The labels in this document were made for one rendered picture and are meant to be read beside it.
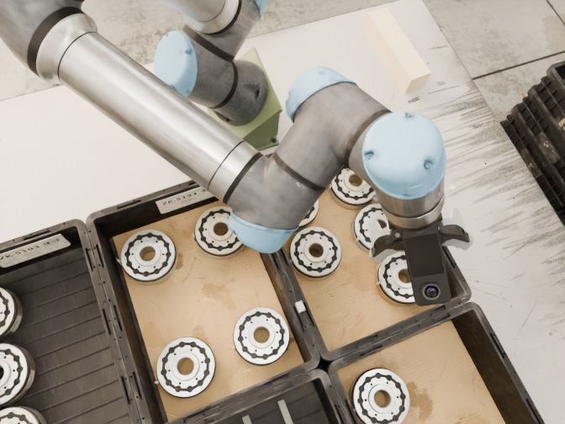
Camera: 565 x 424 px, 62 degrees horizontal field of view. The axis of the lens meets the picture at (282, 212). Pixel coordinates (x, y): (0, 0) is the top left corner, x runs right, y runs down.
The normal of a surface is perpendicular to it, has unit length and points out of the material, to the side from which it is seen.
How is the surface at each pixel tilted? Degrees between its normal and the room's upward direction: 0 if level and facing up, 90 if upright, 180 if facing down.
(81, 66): 32
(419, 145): 22
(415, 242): 39
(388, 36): 0
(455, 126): 0
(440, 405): 0
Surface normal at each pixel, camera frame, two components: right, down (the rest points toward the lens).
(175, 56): -0.62, 0.02
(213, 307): 0.07, -0.37
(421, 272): -0.21, 0.23
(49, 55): 0.37, 0.66
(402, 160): -0.30, -0.32
